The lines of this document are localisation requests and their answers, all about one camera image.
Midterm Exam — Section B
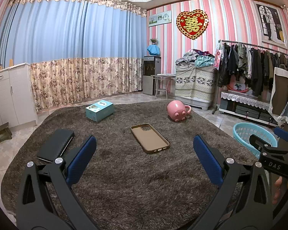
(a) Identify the black flat wallet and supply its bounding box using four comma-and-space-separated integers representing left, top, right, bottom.
37, 129, 74, 163

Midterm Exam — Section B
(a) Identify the white cabinet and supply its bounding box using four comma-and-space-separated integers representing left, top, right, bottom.
0, 63, 38, 129

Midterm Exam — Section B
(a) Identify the small wooden step stool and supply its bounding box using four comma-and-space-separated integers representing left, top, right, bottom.
0, 122, 12, 142

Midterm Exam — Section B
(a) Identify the blue floral curtain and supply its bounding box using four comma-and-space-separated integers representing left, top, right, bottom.
0, 0, 147, 110

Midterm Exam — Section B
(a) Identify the clothes rack with garments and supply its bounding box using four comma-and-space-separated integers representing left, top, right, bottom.
212, 39, 288, 114

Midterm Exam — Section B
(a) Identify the pink pig mug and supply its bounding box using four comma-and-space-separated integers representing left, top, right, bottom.
166, 100, 192, 122

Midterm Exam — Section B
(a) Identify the tan phone case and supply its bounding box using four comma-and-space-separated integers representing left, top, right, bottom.
131, 123, 170, 154

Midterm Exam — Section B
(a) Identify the landscape wall poster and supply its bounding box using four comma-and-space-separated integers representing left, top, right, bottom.
148, 11, 172, 27

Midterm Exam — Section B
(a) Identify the framed wall picture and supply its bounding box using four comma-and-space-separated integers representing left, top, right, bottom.
253, 1, 288, 49

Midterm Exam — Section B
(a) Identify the teal cardboard box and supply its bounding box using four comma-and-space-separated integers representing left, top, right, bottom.
85, 100, 114, 122

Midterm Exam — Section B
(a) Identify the small metal stool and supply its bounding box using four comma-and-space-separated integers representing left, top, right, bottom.
151, 74, 176, 98

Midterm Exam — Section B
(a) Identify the covered cabinet with clothes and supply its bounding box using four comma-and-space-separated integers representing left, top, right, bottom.
175, 49, 216, 111

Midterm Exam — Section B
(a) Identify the grey shaggy rug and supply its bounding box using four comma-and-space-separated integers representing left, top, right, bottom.
1, 101, 255, 229

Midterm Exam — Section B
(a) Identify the red heart wall decoration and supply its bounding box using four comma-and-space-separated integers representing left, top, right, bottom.
176, 9, 209, 40

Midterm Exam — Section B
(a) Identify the grey water dispenser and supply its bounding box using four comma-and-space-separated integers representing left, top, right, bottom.
142, 56, 161, 95

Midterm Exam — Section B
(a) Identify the light blue laundry basket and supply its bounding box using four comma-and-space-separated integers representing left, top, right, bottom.
233, 121, 278, 159

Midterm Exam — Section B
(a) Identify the brown framed board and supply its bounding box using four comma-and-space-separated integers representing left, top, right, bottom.
268, 67, 288, 120

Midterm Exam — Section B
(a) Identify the low lace covered shelf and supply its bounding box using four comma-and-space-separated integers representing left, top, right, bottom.
219, 91, 277, 127

